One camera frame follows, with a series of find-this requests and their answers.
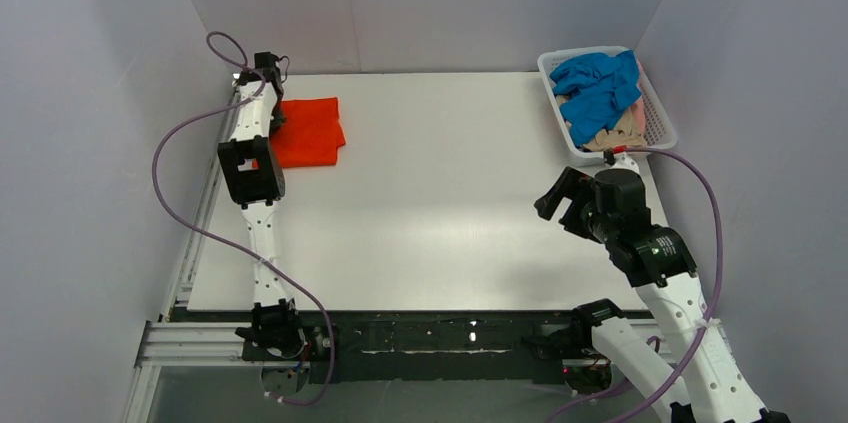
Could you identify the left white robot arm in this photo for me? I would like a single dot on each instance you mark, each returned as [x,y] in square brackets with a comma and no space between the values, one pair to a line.
[255,183]

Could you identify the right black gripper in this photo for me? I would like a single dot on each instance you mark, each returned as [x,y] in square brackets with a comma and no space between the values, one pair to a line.
[573,206]

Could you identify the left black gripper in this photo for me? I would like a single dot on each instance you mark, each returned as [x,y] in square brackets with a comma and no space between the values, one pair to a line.
[276,118]

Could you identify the pink t shirt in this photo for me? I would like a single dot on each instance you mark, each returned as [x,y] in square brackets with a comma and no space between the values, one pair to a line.
[638,114]

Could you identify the orange t shirt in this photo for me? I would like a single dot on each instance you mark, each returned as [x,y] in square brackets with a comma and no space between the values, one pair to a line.
[311,136]

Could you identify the white plastic basket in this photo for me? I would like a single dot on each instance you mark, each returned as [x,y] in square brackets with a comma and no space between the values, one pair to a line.
[660,132]

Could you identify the beige t shirt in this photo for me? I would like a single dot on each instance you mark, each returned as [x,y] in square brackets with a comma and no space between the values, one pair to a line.
[616,138]

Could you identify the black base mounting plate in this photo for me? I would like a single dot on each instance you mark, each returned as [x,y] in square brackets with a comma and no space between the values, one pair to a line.
[543,347]

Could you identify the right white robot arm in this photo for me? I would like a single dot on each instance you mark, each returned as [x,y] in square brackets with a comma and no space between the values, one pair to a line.
[704,384]

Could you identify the blue t shirt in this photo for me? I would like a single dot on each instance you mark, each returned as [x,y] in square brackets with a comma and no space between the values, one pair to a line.
[599,89]

